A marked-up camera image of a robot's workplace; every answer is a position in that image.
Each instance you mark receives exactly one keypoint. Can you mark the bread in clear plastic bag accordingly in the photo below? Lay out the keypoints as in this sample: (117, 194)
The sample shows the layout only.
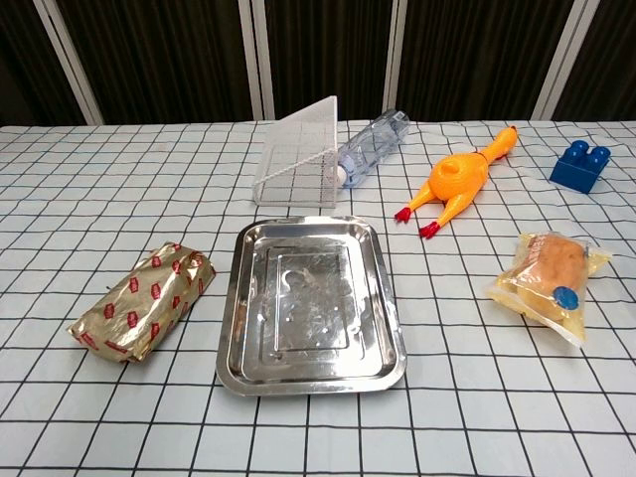
(551, 278)

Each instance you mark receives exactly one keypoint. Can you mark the rectangular stainless steel tray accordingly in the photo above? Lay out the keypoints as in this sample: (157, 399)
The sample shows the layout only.
(310, 308)

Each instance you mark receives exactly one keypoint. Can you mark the clear plastic box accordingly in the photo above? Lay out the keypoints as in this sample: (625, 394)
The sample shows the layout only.
(303, 169)

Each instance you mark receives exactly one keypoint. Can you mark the clear plastic water bottle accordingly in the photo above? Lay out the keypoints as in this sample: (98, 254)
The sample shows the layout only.
(370, 149)

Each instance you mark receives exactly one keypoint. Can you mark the yellow rubber chicken toy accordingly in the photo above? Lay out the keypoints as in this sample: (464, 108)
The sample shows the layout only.
(459, 176)

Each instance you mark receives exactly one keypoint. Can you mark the gold foil wrapped package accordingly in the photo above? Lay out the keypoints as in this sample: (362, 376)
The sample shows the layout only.
(144, 303)

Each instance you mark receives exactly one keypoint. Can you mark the white black checkered tablecloth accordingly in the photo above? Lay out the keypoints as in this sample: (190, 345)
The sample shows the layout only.
(99, 199)

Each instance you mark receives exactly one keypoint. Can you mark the dark pleated curtain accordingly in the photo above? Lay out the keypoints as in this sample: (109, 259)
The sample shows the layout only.
(164, 54)

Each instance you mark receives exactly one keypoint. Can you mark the blue plastic building block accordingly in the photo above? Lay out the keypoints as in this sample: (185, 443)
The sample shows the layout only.
(579, 169)

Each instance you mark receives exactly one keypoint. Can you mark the white partition frame post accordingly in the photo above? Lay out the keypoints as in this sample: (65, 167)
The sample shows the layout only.
(397, 54)
(256, 57)
(69, 59)
(564, 57)

